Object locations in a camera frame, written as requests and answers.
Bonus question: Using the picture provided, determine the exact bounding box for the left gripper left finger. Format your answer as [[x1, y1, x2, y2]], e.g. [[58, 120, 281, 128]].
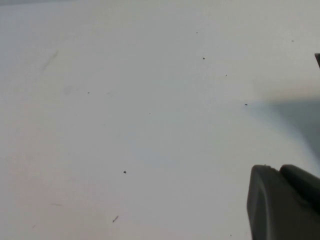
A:
[[246, 163, 320, 240]]

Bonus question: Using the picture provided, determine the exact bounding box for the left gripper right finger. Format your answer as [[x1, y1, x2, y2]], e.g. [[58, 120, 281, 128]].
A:
[[278, 163, 320, 215]]

